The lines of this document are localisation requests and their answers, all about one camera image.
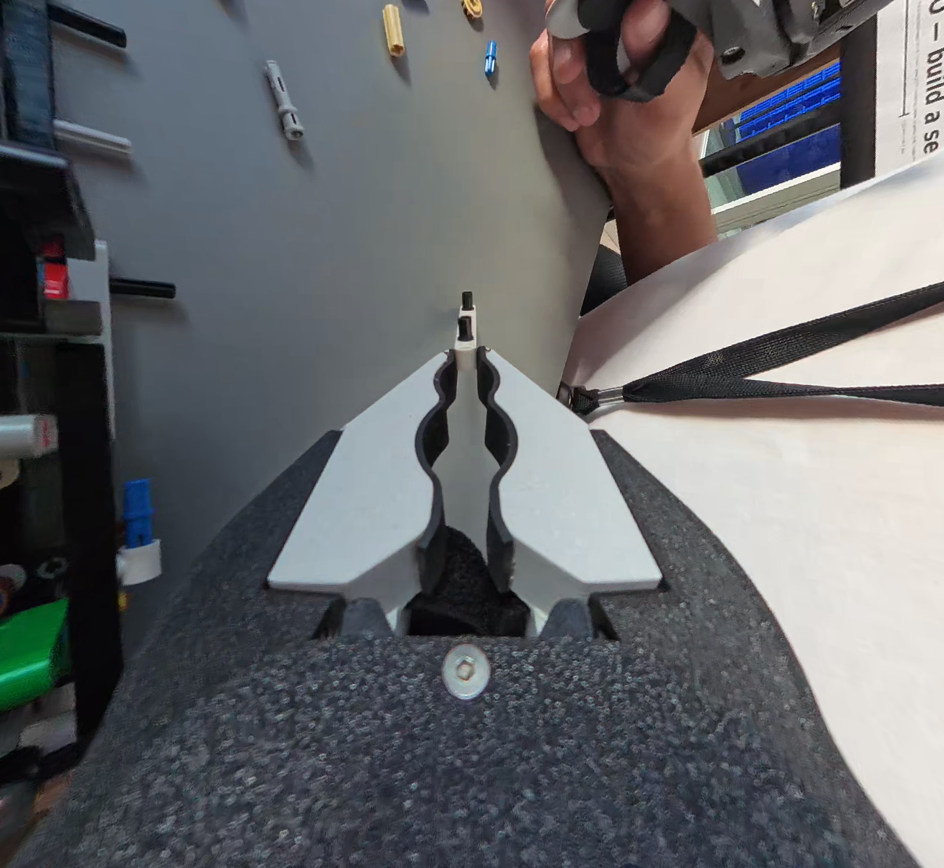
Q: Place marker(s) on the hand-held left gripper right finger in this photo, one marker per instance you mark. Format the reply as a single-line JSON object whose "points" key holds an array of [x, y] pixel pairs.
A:
{"points": [[568, 506]]}

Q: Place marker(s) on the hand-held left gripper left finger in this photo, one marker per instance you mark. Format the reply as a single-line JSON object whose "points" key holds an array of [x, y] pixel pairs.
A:
{"points": [[354, 499]]}

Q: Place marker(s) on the white lego beam black pins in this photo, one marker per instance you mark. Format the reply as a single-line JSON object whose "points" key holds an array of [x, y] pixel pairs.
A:
{"points": [[464, 425]]}

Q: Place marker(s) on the blue lego pin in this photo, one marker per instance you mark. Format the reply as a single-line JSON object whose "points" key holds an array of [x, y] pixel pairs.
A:
{"points": [[490, 59]]}

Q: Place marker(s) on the partly built lego model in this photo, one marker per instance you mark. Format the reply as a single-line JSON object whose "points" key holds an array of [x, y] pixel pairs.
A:
{"points": [[44, 381]]}

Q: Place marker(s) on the tan lego pin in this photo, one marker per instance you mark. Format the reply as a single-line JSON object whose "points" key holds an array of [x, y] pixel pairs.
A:
{"points": [[394, 31]]}

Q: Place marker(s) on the grey lego pin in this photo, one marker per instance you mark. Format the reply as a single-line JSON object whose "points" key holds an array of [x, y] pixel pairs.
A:
{"points": [[284, 101]]}

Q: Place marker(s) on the person's right hand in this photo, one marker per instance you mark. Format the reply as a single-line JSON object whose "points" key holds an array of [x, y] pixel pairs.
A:
{"points": [[634, 130]]}

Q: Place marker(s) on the blue ribbed box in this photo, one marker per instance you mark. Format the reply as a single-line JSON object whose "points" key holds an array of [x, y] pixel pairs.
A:
{"points": [[793, 101]]}

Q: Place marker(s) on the white printed paper sign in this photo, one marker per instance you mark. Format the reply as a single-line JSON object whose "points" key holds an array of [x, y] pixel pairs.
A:
{"points": [[914, 86]]}

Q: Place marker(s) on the black office chair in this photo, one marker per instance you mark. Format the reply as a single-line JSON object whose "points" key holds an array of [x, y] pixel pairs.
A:
{"points": [[605, 278]]}

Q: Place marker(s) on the black post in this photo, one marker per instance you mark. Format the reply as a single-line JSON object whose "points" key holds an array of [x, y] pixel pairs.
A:
{"points": [[858, 108]]}

